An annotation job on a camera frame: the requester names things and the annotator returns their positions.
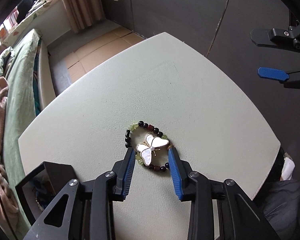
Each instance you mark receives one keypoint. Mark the black bag on sill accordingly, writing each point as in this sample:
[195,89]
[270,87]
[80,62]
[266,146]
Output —
[23,8]

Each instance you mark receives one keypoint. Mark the flattened cardboard on floor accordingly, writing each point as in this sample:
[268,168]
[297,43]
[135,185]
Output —
[84,59]

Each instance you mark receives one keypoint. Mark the dark grey wardrobe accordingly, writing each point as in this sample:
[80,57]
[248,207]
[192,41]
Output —
[220,30]

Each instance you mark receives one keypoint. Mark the pink curtain right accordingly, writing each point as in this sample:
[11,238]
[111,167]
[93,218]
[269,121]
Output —
[83,13]

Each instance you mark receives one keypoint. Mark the green bed sheet mattress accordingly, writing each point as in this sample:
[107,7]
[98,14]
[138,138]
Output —
[20,109]

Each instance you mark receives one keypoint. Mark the window sill floral cushion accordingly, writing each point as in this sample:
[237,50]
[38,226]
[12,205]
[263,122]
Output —
[10,29]

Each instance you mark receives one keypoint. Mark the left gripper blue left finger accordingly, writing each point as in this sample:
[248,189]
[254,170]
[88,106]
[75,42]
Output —
[124,172]

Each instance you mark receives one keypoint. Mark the black square jewelry box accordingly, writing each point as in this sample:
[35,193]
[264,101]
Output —
[40,186]

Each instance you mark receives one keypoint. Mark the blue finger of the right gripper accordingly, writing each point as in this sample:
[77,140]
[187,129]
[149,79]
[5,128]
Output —
[273,74]
[260,37]

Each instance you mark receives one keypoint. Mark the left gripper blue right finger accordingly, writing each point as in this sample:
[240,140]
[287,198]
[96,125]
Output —
[177,172]

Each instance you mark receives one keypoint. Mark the pink fleece blanket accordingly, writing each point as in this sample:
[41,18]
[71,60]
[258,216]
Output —
[8,204]

